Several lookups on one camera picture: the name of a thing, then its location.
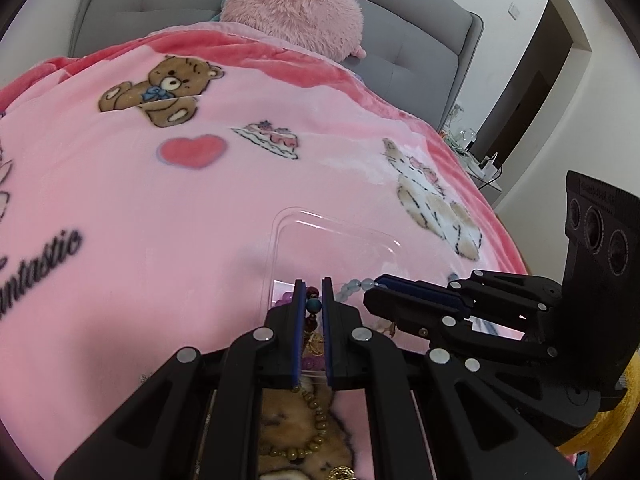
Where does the white nightstand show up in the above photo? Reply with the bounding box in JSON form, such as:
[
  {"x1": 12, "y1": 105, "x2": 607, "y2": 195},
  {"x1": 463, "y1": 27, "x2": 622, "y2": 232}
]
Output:
[{"x1": 462, "y1": 152, "x2": 505, "y2": 206}]

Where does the pink printed blanket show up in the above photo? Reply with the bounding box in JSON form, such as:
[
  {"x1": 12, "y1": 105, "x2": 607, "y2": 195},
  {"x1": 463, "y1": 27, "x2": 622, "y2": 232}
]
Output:
[{"x1": 0, "y1": 22, "x2": 626, "y2": 480}]

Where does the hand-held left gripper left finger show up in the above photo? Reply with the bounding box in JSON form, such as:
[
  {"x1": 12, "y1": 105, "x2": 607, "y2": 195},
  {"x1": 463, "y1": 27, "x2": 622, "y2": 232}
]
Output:
[{"x1": 54, "y1": 279, "x2": 307, "y2": 480}]

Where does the clear plastic container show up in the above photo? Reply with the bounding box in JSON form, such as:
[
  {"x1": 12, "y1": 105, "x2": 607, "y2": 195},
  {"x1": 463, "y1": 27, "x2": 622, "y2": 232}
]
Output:
[{"x1": 264, "y1": 206, "x2": 403, "y2": 376}]

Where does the dark doorway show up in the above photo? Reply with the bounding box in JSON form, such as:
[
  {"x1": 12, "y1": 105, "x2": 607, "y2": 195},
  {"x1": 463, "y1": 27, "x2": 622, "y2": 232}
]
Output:
[{"x1": 477, "y1": 0, "x2": 593, "y2": 171}]

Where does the grey padded headboard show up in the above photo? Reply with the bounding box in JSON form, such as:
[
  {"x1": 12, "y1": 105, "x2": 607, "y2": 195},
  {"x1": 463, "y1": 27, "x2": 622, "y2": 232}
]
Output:
[{"x1": 67, "y1": 0, "x2": 485, "y2": 133}]

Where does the tangle of cables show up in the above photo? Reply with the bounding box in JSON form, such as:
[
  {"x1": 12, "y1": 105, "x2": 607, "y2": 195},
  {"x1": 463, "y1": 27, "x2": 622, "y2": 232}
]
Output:
[{"x1": 442, "y1": 130, "x2": 471, "y2": 157}]

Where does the brown wooden bead bracelet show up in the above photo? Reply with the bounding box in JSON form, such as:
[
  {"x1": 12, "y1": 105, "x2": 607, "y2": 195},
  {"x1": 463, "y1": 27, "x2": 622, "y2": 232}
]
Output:
[{"x1": 270, "y1": 384, "x2": 333, "y2": 461}]

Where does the multicoloured bead bracelet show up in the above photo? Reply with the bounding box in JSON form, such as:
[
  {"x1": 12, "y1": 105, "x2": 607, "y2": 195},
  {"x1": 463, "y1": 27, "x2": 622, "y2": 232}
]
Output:
[{"x1": 306, "y1": 285, "x2": 324, "y2": 356}]

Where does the pink fluffy plush pillow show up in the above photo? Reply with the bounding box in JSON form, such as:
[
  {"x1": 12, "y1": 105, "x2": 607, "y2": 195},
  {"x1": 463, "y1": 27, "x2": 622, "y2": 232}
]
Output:
[{"x1": 220, "y1": 0, "x2": 368, "y2": 63}]

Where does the person's right forearm yellow sleeve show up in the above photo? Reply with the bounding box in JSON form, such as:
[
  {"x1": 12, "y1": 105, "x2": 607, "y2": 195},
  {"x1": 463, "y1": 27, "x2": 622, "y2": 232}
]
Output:
[{"x1": 555, "y1": 385, "x2": 632, "y2": 468}]

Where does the pale blue bead bracelet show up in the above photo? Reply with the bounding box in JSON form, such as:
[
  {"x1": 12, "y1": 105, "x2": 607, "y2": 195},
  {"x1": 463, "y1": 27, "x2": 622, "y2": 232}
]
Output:
[{"x1": 332, "y1": 276, "x2": 388, "y2": 303}]

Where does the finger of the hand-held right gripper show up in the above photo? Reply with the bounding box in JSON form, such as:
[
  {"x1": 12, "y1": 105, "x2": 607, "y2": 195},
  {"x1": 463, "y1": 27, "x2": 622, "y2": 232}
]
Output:
[
  {"x1": 363, "y1": 287, "x2": 558, "y2": 361},
  {"x1": 374, "y1": 269, "x2": 563, "y2": 328}
]

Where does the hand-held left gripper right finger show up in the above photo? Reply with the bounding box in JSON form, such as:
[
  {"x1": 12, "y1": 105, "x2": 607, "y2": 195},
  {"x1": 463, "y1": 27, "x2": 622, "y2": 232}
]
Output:
[{"x1": 321, "y1": 276, "x2": 581, "y2": 480}]

